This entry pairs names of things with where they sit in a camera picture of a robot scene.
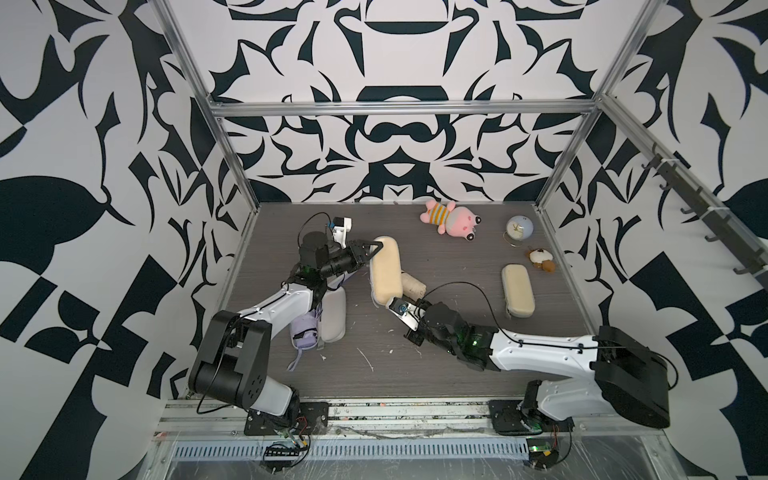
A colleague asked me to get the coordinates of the pink plush toy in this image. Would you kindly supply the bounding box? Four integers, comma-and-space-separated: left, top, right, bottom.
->
420, 200, 482, 241

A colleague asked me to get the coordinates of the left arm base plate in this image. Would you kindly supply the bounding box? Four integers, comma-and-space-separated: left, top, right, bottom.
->
244, 401, 330, 436

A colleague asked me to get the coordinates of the wall hook rack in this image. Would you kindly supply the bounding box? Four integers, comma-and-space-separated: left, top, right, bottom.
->
643, 142, 767, 290

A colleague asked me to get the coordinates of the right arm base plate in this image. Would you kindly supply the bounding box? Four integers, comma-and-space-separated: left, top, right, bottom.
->
488, 400, 574, 436

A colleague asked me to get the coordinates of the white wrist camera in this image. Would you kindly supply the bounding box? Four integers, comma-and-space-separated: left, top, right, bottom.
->
331, 217, 352, 249
387, 297, 423, 331

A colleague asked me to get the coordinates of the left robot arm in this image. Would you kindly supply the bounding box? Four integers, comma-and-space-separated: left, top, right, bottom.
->
188, 232, 384, 426

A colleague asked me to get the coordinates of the blue alarm clock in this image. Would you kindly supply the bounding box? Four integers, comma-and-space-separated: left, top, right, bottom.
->
503, 215, 535, 246

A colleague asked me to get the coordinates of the brown white plush toy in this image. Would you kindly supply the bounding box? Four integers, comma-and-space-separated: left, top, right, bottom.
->
527, 249, 557, 273

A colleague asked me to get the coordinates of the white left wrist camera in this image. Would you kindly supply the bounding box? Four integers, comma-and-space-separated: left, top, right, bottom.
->
331, 217, 352, 249

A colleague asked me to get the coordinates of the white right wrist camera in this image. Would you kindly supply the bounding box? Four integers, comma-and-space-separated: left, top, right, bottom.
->
387, 297, 423, 331

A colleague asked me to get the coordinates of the beige umbrella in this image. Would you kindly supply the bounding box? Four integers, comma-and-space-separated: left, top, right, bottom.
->
401, 272, 427, 300

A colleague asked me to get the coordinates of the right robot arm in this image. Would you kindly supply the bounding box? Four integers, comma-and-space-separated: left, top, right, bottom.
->
388, 298, 671, 436

